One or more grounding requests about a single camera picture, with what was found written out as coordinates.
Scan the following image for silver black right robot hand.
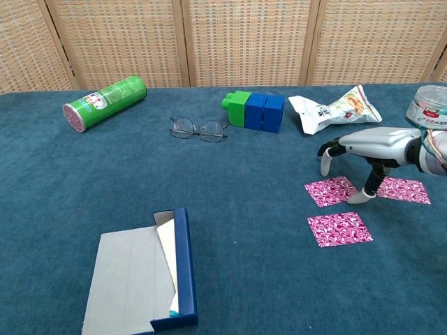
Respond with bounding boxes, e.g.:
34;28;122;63
316;127;423;205

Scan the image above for pink patterned card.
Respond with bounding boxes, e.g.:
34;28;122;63
304;175;359;209
376;177;432;205

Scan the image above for pink patterned packet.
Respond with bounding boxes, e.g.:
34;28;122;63
307;211;374;248

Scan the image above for clear plastic jar with clips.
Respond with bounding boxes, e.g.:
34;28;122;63
404;84;447;132

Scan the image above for white crinkled snack bag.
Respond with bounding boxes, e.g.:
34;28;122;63
288;84;383;135

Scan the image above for woven rattan screen panel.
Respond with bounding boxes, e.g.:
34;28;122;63
0;0;80;94
181;0;321;88
45;0;191;91
307;0;447;87
431;45;447;84

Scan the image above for blue plastic building block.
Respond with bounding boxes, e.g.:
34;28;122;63
244;92;268;132
261;94;286;134

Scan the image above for green plastic building block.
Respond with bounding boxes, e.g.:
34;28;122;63
221;90;252;128

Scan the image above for white paper sheet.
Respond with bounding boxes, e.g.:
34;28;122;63
156;218;181;313

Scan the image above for green cylindrical snack can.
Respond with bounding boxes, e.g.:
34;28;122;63
62;74;148;133

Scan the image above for open blue cardboard box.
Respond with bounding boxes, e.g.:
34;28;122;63
82;207;199;335

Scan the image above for thin metal frame eyeglasses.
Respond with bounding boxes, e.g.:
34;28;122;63
169;117;229;144

